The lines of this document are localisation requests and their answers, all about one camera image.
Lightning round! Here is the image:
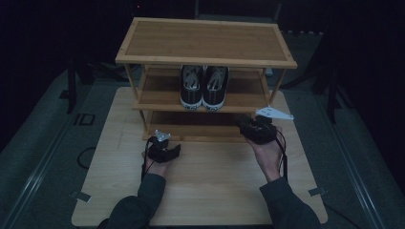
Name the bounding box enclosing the wooden three-tier shoe rack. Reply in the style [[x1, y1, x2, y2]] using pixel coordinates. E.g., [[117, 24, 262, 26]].
[[115, 16, 298, 144]]

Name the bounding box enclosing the metal floor rail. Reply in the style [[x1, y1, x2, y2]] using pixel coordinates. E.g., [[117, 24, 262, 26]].
[[0, 92, 84, 229], [313, 94, 388, 229]]

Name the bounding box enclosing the person's right hand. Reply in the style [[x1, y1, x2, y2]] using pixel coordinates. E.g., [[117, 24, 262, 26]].
[[245, 126, 286, 183]]

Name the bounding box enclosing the left hand-held gripper cable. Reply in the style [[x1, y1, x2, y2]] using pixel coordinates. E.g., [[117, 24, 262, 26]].
[[140, 138, 156, 183]]

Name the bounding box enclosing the black cable loop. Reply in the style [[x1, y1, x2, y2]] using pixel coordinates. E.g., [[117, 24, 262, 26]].
[[76, 146, 96, 170]]

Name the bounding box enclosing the black metal stand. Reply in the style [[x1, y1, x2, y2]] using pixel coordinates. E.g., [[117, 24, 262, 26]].
[[66, 53, 79, 115]]

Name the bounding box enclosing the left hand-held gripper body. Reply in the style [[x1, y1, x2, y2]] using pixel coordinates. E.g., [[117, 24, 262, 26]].
[[146, 129, 173, 164]]

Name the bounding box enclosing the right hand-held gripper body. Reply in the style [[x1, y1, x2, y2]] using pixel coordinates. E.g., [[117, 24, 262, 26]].
[[239, 106, 295, 146]]

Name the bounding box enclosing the grey tape strip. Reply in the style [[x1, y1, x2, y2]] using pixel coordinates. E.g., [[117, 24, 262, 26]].
[[70, 190, 93, 203], [308, 186, 328, 198]]

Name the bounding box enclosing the person's left hand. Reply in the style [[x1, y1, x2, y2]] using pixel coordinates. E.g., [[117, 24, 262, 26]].
[[141, 150, 175, 178]]

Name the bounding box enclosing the black floor cable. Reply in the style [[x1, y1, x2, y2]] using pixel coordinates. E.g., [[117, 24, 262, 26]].
[[324, 202, 361, 229]]

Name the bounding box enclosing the black canvas sneaker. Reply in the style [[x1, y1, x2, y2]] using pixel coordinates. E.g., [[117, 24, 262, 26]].
[[202, 65, 230, 112], [179, 65, 205, 111]]

